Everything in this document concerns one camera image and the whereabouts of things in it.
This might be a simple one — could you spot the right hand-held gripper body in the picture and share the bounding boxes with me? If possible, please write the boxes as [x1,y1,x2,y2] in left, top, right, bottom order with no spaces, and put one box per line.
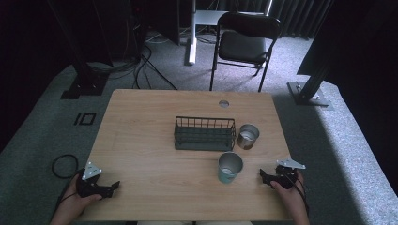
[266,157,307,190]

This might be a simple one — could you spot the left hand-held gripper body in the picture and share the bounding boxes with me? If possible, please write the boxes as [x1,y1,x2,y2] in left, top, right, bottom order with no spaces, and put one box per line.
[75,160,114,200]

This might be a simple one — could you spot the teal plastic cup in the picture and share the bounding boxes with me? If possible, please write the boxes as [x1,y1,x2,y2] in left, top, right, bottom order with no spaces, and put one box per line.
[217,151,244,185]

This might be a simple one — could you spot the plain steel cup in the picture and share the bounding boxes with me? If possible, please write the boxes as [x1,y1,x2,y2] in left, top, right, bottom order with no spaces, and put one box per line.
[237,123,260,151]

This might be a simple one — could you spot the black wire basket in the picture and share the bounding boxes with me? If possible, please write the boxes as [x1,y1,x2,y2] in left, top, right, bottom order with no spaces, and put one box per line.
[173,115,237,153]

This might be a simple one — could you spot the person's left hand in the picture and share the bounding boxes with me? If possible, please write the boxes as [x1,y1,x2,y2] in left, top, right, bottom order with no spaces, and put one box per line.
[57,172,103,221]

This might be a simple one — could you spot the person's right hand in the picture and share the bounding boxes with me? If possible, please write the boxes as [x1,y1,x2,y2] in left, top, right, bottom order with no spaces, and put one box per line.
[269,170,306,214]

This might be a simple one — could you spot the black metal stand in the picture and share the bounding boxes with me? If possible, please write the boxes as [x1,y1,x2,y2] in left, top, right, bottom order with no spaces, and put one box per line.
[46,0,111,100]
[286,0,334,111]

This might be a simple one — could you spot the black folding chair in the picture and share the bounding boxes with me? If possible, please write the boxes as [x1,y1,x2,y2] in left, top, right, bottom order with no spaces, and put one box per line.
[208,11,282,93]

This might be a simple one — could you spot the black computer tower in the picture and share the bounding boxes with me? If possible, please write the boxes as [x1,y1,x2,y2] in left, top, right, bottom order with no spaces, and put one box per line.
[128,0,181,60]

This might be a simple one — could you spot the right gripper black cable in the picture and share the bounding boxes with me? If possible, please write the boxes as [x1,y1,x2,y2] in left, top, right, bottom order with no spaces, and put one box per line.
[291,174,310,218]

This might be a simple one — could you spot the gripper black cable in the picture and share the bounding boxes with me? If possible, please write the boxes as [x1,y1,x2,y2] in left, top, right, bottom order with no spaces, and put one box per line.
[56,190,79,209]
[291,174,310,218]

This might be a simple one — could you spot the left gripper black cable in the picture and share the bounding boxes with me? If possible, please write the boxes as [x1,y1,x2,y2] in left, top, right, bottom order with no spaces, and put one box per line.
[56,190,79,209]

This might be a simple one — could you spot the black cable loop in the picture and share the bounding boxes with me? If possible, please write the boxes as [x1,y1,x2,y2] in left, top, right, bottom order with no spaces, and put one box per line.
[51,154,79,180]

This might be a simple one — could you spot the bundle of floor cables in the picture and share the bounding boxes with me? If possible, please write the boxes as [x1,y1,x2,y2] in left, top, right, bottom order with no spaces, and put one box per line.
[87,43,178,92]

